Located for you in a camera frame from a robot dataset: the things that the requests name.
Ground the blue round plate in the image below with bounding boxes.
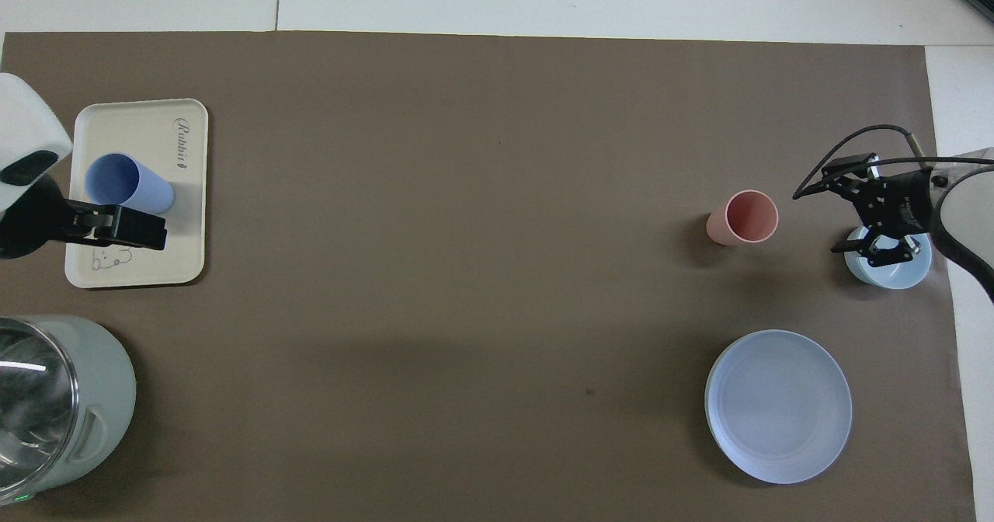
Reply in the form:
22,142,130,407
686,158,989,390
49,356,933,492
704,329,853,485

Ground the cream rabbit print tray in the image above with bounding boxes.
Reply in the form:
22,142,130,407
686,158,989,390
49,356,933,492
64,99,209,288

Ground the pale green electric pot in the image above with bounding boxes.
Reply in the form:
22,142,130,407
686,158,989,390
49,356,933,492
0,315,137,507

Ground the light blue bowl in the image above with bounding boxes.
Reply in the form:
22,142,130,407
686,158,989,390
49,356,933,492
844,225,933,290

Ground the blue ribbed cup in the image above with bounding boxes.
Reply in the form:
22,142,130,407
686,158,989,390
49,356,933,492
84,153,176,214

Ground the brown table mat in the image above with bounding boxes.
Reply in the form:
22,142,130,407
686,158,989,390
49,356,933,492
0,31,978,522

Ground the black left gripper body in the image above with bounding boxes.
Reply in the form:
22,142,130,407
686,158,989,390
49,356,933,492
0,176,117,260

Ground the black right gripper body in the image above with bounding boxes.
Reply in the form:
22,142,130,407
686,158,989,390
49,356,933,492
850,171,937,237

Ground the glass pot lid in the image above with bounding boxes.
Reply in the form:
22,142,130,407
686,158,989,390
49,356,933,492
0,318,81,492

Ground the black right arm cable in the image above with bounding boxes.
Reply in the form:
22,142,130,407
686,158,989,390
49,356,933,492
792,124,994,200

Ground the pink cup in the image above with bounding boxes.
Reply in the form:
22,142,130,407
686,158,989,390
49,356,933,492
706,190,780,246

